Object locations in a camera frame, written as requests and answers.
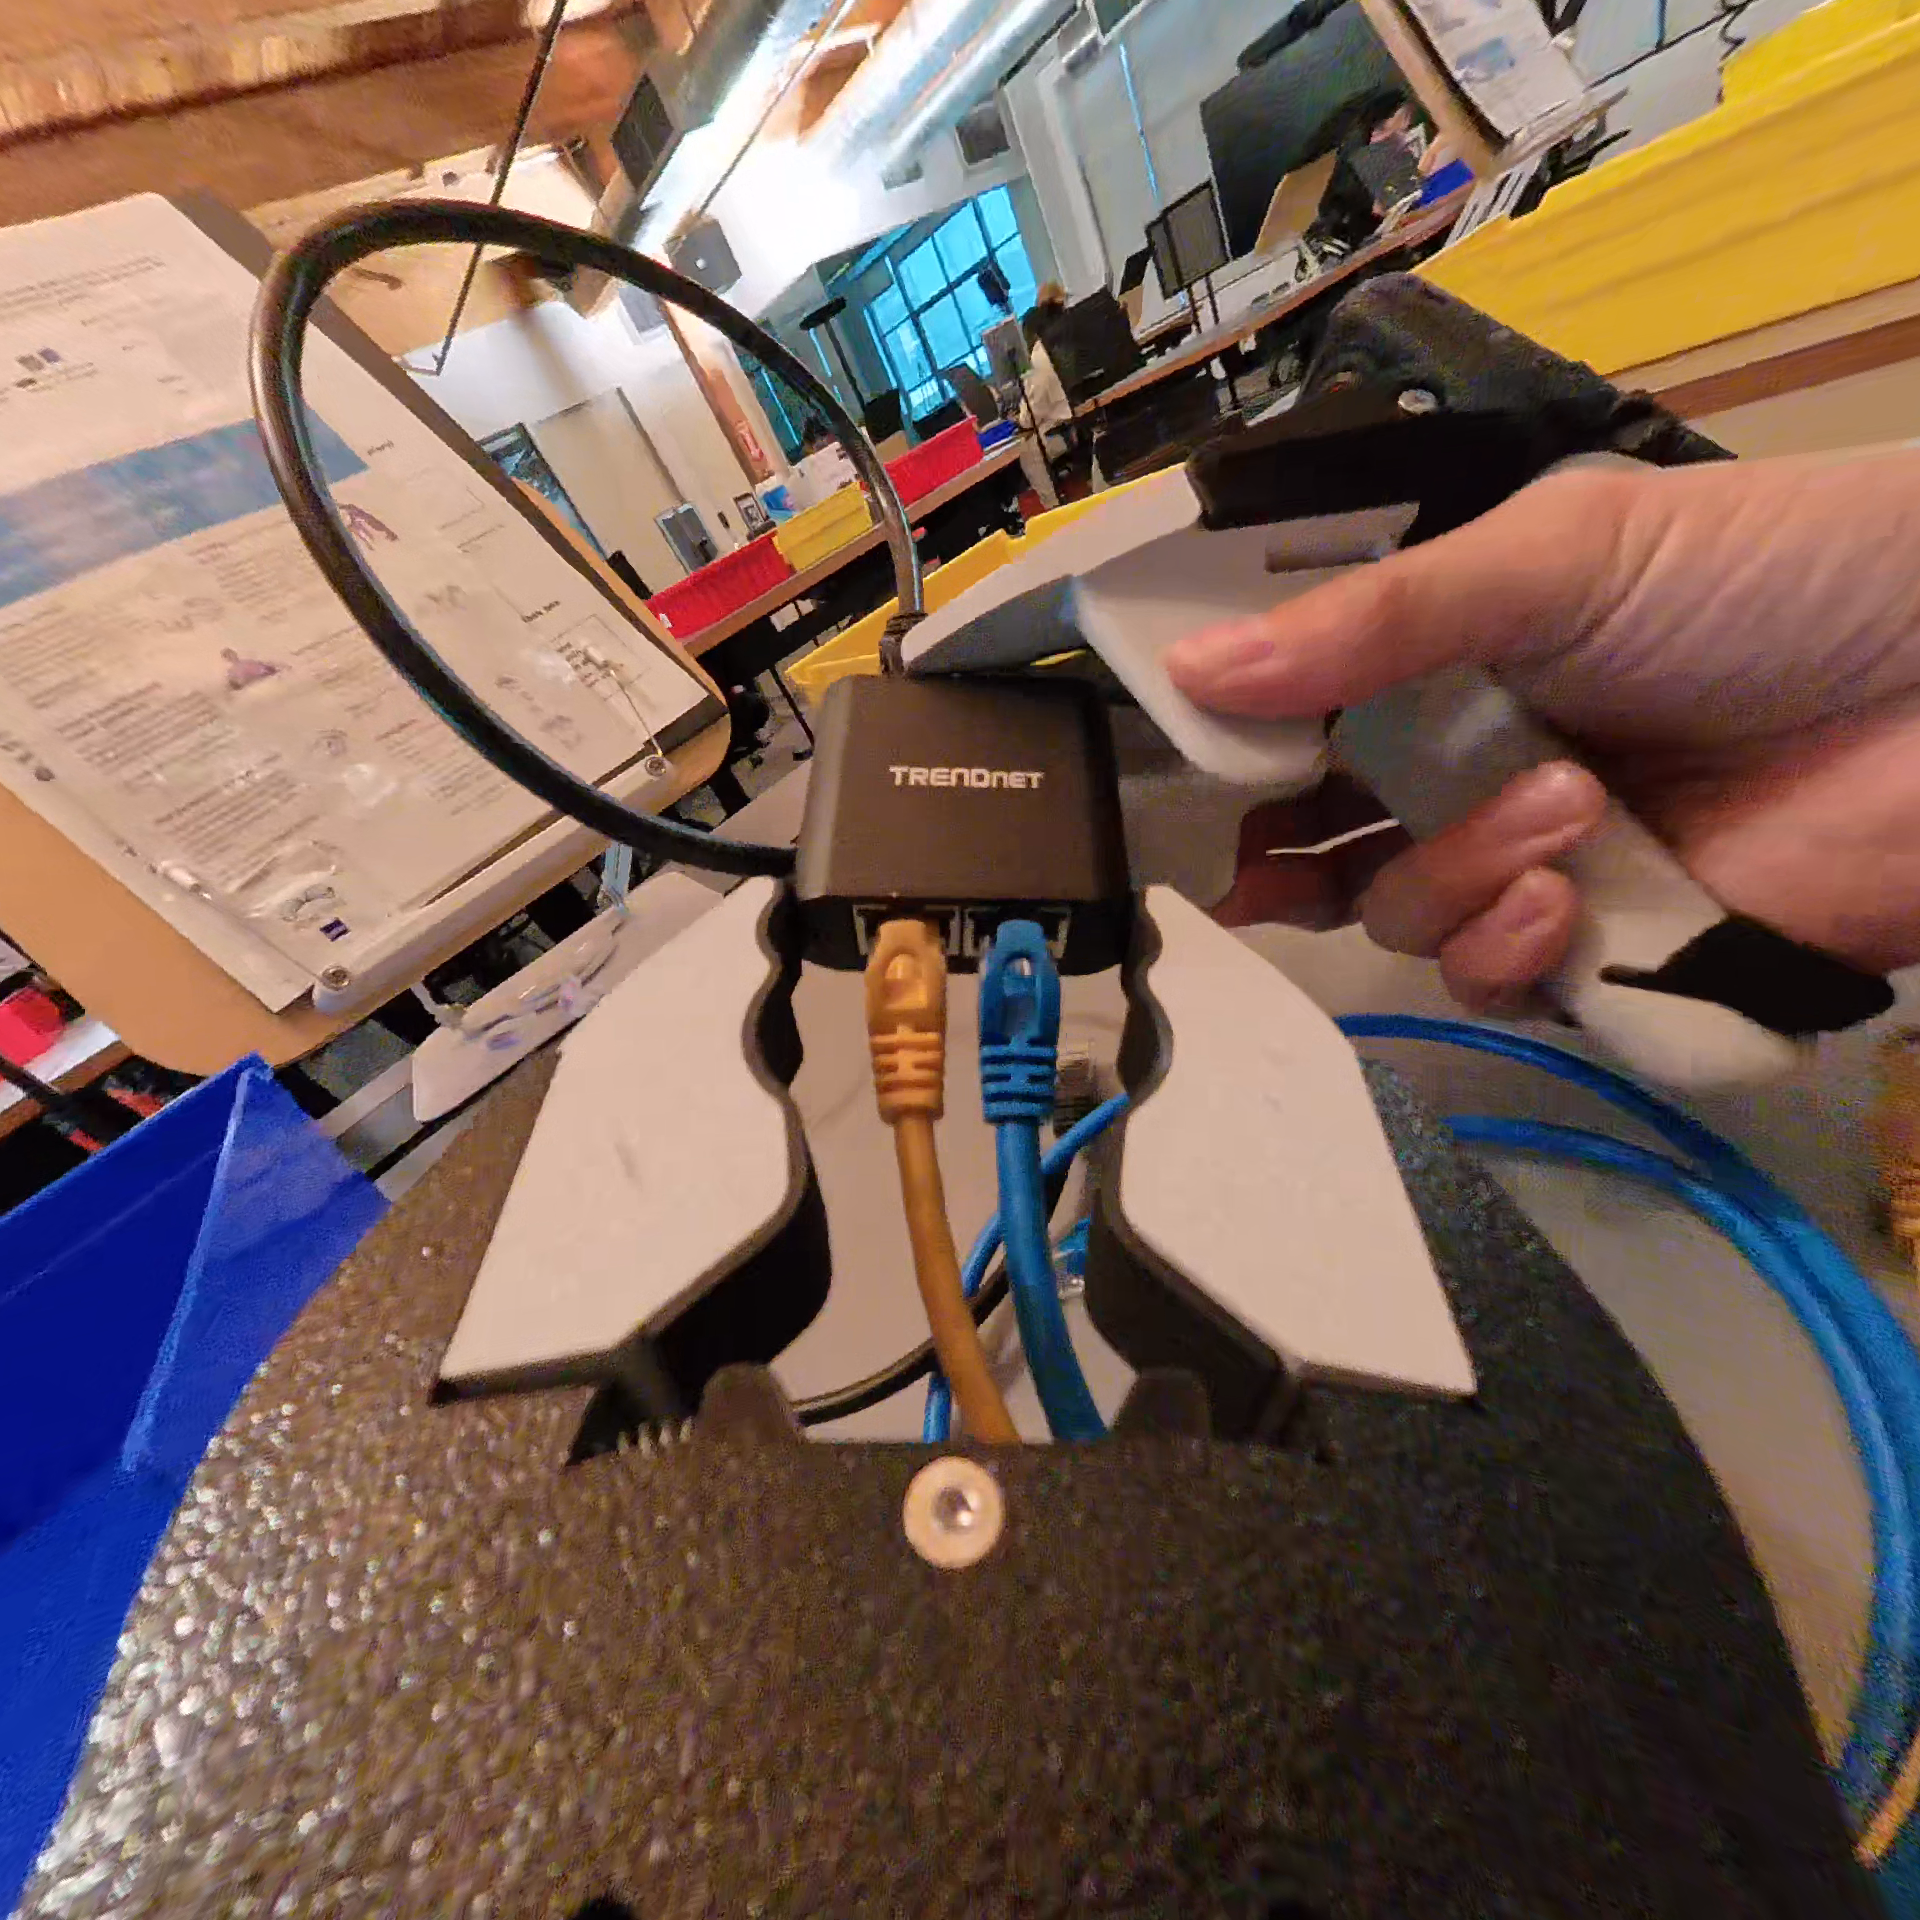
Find red plastic bin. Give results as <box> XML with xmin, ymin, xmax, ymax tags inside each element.
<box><xmin>884</xmin><ymin>421</ymin><xmax>986</xmax><ymax>505</ymax></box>
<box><xmin>648</xmin><ymin>533</ymin><xmax>799</xmax><ymax>640</ymax></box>

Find yellow network cable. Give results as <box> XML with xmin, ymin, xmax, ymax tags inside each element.
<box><xmin>867</xmin><ymin>914</ymin><xmax>1920</xmax><ymax>1445</ymax></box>

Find black network cable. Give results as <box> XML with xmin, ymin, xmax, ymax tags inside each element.
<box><xmin>250</xmin><ymin>199</ymin><xmax>1115</xmax><ymax>1419</ymax></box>

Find large black screen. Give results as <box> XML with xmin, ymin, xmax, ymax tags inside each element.
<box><xmin>1200</xmin><ymin>17</ymin><xmax>1420</xmax><ymax>249</ymax></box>

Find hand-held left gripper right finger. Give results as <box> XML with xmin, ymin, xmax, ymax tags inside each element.
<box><xmin>1080</xmin><ymin>886</ymin><xmax>1482</xmax><ymax>1401</ymax></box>

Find silver ventilation duct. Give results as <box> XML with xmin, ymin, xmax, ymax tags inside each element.
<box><xmin>795</xmin><ymin>0</ymin><xmax>1105</xmax><ymax>184</ymax></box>

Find light grey desk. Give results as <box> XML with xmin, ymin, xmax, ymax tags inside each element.
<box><xmin>323</xmin><ymin>278</ymin><xmax>1920</xmax><ymax>1877</ymax></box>

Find white wipe packet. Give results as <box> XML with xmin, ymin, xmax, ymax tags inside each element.
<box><xmin>263</xmin><ymin>878</ymin><xmax>368</xmax><ymax>962</ymax></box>

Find yellow plastic bin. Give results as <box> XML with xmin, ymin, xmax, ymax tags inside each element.
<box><xmin>787</xmin><ymin>465</ymin><xmax>1187</xmax><ymax>706</ymax></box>
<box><xmin>772</xmin><ymin>488</ymin><xmax>888</xmax><ymax>573</ymax></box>
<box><xmin>1418</xmin><ymin>17</ymin><xmax>1920</xmax><ymax>378</ymax></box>

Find person's right hand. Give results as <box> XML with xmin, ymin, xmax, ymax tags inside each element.
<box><xmin>1169</xmin><ymin>450</ymin><xmax>1920</xmax><ymax>1023</ymax></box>

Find white plastic board base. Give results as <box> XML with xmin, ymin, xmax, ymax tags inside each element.
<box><xmin>407</xmin><ymin>862</ymin><xmax>634</xmax><ymax>1121</ymax></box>

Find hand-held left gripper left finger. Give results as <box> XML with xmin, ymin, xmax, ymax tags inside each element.
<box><xmin>432</xmin><ymin>881</ymin><xmax>834</xmax><ymax>1405</ymax></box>

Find blue plastic bin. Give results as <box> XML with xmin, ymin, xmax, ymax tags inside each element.
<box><xmin>0</xmin><ymin>1049</ymin><xmax>394</xmax><ymax>1848</ymax></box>

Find laminated instruction sheet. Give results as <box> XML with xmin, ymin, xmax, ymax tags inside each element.
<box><xmin>0</xmin><ymin>194</ymin><xmax>714</xmax><ymax>1015</ymax></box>
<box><xmin>1402</xmin><ymin>0</ymin><xmax>1629</xmax><ymax>153</ymax></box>

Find black network adapter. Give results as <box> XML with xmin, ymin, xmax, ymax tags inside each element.
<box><xmin>791</xmin><ymin>675</ymin><xmax>1133</xmax><ymax>976</ymax></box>

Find papers in plastic sleeve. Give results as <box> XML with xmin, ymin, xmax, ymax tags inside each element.
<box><xmin>0</xmin><ymin>189</ymin><xmax>736</xmax><ymax>1075</ymax></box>

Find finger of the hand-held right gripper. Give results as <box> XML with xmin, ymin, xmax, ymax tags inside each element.
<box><xmin>897</xmin><ymin>465</ymin><xmax>1209</xmax><ymax>682</ymax></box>

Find blue network cable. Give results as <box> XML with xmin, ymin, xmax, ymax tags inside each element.
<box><xmin>919</xmin><ymin>920</ymin><xmax>1920</xmax><ymax>1871</ymax></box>

